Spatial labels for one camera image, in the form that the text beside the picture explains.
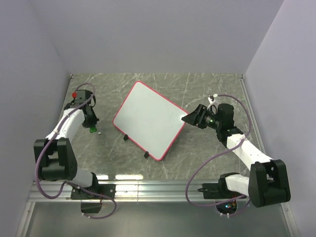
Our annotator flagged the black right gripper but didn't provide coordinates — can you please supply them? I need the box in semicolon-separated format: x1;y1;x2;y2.
181;104;222;130

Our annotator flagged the green whiteboard eraser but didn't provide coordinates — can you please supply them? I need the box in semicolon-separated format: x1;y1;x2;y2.
89;126;97;133

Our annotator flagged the pink framed whiteboard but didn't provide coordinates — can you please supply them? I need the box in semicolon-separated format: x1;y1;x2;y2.
113;81;188;161

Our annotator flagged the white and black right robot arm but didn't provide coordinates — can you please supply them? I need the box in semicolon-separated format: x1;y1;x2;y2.
182;103;291;207

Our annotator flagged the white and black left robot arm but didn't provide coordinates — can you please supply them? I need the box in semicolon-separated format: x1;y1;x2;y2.
34;89;100;199

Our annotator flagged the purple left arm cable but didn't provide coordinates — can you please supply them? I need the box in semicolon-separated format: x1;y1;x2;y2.
34;82;117;220

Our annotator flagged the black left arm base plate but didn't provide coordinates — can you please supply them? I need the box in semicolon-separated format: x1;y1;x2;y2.
70;184;116;200

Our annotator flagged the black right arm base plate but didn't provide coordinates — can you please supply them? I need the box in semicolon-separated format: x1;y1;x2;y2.
197;183;235;199

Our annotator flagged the aluminium mounting rail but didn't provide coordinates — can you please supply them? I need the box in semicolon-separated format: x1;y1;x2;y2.
28;181;288;202

